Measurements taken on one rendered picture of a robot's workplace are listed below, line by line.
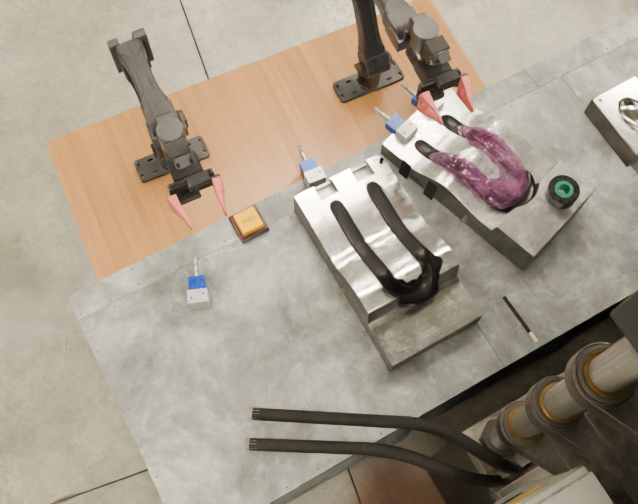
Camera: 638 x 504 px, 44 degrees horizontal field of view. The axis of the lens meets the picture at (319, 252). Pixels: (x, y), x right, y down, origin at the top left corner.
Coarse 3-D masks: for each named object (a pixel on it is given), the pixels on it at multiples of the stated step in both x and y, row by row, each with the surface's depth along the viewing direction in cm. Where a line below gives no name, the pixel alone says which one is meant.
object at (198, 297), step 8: (192, 280) 200; (200, 280) 200; (192, 288) 200; (200, 288) 200; (192, 296) 197; (200, 296) 197; (208, 296) 200; (192, 304) 198; (200, 304) 199; (208, 304) 200
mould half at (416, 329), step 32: (384, 160) 208; (352, 192) 204; (384, 192) 205; (320, 224) 201; (384, 224) 202; (416, 224) 201; (352, 256) 198; (384, 256) 196; (448, 256) 193; (352, 288) 191; (448, 288) 198; (384, 320) 195; (416, 320) 195; (448, 320) 195; (384, 352) 192; (416, 352) 192
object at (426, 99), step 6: (432, 90) 180; (420, 96) 175; (426, 96) 175; (432, 96) 180; (438, 96) 180; (420, 102) 178; (426, 102) 175; (432, 102) 175; (420, 108) 179; (426, 108) 179; (432, 108) 175; (426, 114) 179; (432, 114) 178; (438, 114) 175; (438, 120) 176
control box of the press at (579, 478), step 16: (544, 480) 141; (560, 480) 124; (576, 480) 123; (592, 480) 123; (512, 496) 148; (528, 496) 128; (544, 496) 123; (560, 496) 122; (576, 496) 122; (592, 496) 122; (608, 496) 122
